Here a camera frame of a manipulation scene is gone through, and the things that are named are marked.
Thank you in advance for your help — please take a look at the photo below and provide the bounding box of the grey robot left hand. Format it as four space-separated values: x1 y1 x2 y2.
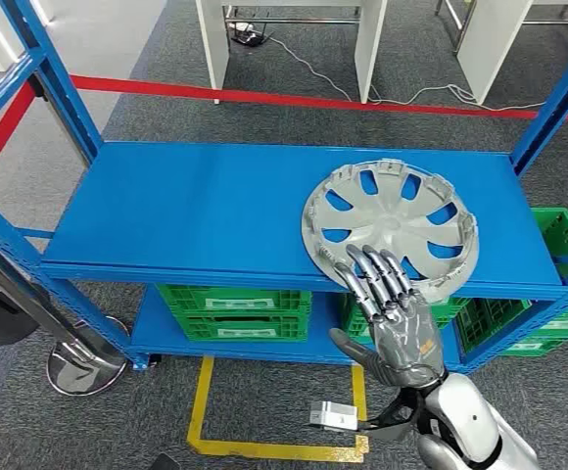
149 452 181 470

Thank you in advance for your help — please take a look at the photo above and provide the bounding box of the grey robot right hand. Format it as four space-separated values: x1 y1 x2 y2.
329 244 446 391

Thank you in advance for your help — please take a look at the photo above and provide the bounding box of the grey plastic wheel cover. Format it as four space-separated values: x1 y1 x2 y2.
301 159 480 305

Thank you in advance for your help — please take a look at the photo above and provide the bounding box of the blue metal shelf rack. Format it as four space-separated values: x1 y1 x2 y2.
0 0 568 374

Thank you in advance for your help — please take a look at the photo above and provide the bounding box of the folded green crate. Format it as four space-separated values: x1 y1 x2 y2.
455 298 530 354

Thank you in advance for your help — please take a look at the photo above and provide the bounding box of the open green plastic crate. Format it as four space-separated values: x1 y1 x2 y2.
501 206 568 358

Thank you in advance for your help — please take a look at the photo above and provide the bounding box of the long red barrier belt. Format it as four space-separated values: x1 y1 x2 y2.
68 74 568 124

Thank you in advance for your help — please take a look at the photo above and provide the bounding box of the black power strip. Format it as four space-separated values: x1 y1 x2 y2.
229 21 267 48

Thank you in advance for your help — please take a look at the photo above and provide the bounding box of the short red barrier belt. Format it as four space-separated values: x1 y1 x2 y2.
0 80 38 189

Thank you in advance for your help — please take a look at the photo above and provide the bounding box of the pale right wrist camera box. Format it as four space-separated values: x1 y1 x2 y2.
309 400 359 434

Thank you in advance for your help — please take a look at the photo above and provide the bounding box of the chrome stanchion post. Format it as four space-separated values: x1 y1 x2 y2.
29 70 92 166
0 230 129 399

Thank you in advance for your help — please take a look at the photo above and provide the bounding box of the black stanchion post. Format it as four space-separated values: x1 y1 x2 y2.
0 278 40 347

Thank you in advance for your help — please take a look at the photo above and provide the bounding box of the white floor cable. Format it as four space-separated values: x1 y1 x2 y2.
264 35 568 112

